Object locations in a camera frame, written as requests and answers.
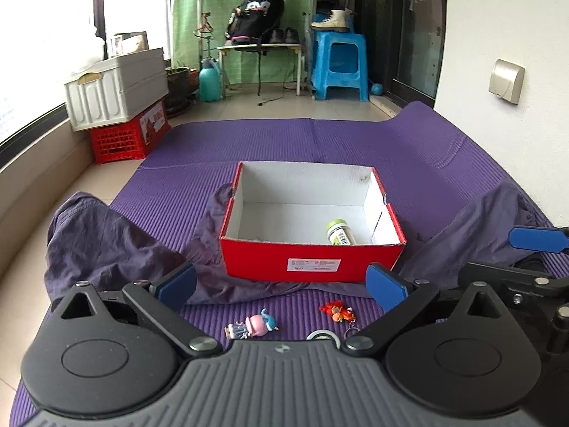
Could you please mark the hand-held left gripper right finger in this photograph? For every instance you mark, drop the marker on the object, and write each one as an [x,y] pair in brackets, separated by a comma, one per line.
[386,285]

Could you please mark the black backpack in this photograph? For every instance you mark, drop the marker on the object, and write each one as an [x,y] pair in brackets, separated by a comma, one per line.
[255,13]

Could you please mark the green cap toothpick bottle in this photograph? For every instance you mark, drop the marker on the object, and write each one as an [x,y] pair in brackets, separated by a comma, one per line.
[340,233]

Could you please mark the black shoe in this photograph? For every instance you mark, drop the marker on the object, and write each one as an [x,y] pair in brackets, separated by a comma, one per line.
[276,36]
[292,35]

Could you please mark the grey tape roll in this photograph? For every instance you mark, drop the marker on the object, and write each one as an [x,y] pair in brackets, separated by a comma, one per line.
[323,333]

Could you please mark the teal spray bottle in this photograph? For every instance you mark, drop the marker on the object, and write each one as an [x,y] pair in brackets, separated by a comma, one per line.
[209,82]

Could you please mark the small folding table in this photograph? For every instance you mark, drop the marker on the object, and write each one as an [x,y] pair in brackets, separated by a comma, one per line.
[262,47]

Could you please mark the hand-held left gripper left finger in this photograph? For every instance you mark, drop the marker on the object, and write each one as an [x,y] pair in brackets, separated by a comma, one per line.
[178,285]

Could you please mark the purple cloth garment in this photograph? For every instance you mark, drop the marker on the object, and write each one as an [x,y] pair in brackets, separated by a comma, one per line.
[111,249]

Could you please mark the black plant tray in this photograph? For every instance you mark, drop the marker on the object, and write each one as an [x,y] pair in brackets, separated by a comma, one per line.
[180,84]

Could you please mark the small blue ball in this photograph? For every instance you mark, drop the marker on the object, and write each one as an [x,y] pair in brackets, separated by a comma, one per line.
[377,88]

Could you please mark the green curtain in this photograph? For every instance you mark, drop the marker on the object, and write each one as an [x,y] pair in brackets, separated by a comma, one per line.
[191,0]

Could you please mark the red cardboard box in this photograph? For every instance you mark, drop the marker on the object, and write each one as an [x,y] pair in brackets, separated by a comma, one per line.
[302,187]

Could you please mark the metal plant stand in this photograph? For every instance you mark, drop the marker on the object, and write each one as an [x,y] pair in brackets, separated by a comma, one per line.
[204,31]

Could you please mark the white plastic storage crate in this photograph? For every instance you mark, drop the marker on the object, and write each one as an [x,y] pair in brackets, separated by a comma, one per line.
[115,89]

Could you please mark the blue plastic stool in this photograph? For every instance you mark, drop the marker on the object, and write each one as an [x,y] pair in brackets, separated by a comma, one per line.
[340,64]

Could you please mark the beige wall socket cover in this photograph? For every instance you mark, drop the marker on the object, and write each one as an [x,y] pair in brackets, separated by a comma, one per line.
[506,81]

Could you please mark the picture frame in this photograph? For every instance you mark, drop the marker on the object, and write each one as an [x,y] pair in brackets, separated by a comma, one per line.
[131,43]

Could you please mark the red plastic crate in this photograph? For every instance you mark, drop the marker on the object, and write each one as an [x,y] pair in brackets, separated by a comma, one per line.
[120,142]

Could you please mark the dark glass sliding door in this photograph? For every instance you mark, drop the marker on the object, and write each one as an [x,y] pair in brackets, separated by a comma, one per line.
[413,31]

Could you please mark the purple foam mat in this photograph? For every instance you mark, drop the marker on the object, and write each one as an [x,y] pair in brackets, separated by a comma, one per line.
[275,142]

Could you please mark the white boot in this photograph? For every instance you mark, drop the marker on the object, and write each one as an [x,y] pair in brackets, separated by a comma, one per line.
[331,21]

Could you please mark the pink figurine toy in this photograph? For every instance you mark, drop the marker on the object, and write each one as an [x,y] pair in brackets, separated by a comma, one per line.
[255,324]

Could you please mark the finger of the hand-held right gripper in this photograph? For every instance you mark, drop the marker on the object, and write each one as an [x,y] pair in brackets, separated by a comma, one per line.
[520,281]
[538,239]

